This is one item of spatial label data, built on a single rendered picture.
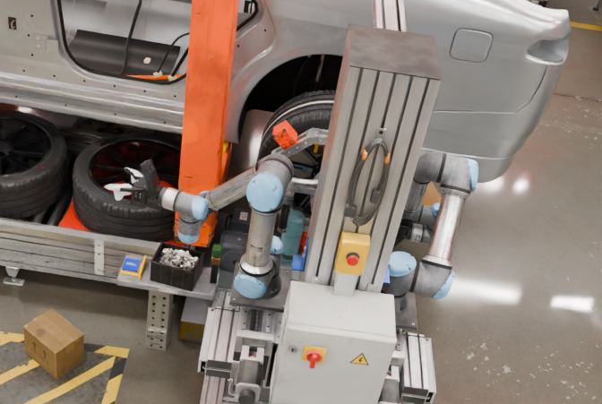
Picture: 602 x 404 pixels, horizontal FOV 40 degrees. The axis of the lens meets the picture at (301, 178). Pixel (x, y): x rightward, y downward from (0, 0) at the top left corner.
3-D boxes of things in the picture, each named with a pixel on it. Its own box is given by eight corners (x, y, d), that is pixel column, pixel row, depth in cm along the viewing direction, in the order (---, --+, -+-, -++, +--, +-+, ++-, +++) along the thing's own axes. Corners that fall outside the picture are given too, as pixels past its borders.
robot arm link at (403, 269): (380, 270, 325) (387, 244, 316) (413, 279, 323) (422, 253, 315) (375, 291, 315) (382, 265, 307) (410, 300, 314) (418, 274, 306)
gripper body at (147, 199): (127, 203, 295) (159, 214, 293) (130, 183, 291) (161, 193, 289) (137, 193, 301) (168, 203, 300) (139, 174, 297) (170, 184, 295)
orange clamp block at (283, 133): (298, 133, 364) (286, 119, 360) (296, 143, 358) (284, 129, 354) (285, 141, 367) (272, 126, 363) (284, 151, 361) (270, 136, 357)
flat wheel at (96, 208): (194, 165, 467) (198, 130, 453) (210, 244, 418) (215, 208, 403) (73, 167, 450) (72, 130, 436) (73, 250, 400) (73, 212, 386)
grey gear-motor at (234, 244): (258, 244, 451) (266, 193, 430) (248, 300, 417) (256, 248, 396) (225, 239, 451) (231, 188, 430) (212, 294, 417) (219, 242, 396)
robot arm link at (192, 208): (201, 227, 291) (202, 208, 286) (171, 217, 293) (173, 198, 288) (209, 213, 297) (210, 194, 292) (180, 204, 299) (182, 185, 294)
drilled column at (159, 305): (170, 335, 402) (175, 272, 377) (166, 351, 395) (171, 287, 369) (150, 332, 402) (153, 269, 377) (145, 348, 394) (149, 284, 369)
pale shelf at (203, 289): (219, 274, 381) (219, 269, 379) (213, 300, 367) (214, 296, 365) (125, 259, 379) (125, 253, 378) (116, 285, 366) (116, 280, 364)
